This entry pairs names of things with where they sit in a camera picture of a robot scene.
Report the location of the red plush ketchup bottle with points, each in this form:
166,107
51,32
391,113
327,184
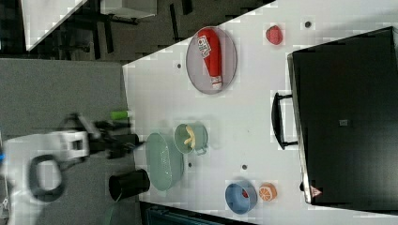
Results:
210,48

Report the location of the yellow plush banana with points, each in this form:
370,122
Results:
191,141

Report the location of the blue bowl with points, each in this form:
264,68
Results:
234,199

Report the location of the orange plush slice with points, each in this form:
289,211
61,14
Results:
267,192

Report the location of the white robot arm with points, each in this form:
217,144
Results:
34,165

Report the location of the green perforated colander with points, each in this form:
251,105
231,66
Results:
165,163

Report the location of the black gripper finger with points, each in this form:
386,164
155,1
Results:
111,125
130,146

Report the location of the green mug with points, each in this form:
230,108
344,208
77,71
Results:
201,136

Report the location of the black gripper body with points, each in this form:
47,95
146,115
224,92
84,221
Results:
107,142

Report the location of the black cylinder cup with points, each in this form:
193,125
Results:
128,184

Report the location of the red plush strawberry in bowl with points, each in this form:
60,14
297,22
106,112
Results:
245,193

